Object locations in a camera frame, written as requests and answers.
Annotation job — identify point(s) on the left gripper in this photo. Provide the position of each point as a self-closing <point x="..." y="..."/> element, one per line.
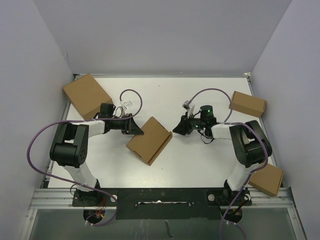
<point x="130" y="126"/>

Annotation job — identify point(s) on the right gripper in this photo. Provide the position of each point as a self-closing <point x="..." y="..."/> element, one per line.
<point x="184" y="127"/>

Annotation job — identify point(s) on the cardboard box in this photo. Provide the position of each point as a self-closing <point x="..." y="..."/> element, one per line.
<point x="247" y="104"/>
<point x="86" y="95"/>
<point x="267" y="180"/>
<point x="147" y="147"/>

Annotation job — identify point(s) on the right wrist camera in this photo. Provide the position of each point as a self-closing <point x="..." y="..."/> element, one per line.
<point x="189" y="107"/>

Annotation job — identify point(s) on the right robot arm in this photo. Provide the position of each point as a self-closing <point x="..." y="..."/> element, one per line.
<point x="250" y="144"/>

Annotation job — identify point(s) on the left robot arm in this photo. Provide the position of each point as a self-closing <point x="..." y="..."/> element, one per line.
<point x="69" y="148"/>

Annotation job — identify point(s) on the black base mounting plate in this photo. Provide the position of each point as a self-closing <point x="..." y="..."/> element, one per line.
<point x="163" y="203"/>

